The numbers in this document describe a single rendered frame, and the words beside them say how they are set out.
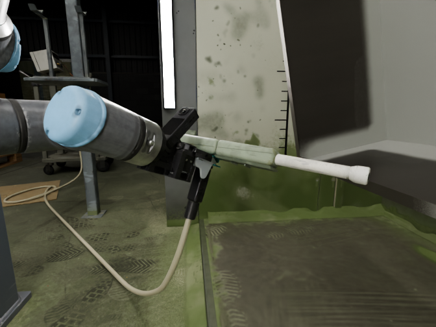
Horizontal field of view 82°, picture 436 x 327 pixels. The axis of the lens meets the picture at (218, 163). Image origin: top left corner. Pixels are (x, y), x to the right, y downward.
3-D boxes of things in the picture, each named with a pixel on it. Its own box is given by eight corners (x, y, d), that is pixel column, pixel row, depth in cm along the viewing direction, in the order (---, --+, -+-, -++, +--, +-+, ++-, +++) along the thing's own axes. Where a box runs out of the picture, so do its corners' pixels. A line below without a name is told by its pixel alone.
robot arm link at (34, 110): (0, 100, 45) (27, 95, 38) (68, 102, 54) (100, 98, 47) (9, 152, 46) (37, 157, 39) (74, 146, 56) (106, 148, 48)
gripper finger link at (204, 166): (209, 180, 66) (184, 173, 60) (216, 159, 67) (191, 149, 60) (218, 183, 64) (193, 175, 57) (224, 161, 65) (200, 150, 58)
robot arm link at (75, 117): (50, 84, 40) (83, 76, 34) (118, 114, 50) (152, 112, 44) (33, 141, 39) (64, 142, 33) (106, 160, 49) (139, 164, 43)
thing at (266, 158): (152, 204, 70) (175, 126, 71) (164, 205, 74) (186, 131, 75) (340, 287, 41) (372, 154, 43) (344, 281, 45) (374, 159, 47)
